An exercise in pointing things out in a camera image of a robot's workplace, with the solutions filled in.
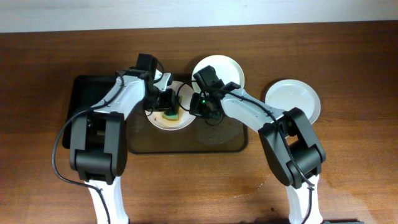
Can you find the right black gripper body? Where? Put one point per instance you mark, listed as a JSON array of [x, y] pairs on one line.
[[200, 107]]

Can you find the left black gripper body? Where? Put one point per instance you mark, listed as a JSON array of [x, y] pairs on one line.
[[164, 99]]

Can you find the yellow green sponge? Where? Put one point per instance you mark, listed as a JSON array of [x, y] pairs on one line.
[[171, 113]]

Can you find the white plate with sauce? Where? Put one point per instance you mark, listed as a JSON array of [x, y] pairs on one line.
[[184, 117]]

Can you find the white plate with brown streak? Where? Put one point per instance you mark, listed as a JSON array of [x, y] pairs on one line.
[[289, 93]]

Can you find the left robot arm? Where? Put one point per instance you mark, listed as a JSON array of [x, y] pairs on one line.
[[98, 170]]

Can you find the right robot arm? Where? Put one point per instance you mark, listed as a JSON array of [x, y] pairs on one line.
[[293, 151]]

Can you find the brown plastic tray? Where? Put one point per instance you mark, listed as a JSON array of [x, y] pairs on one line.
[[199, 136]]

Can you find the black tray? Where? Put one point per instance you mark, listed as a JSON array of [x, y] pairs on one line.
[[87, 91]]

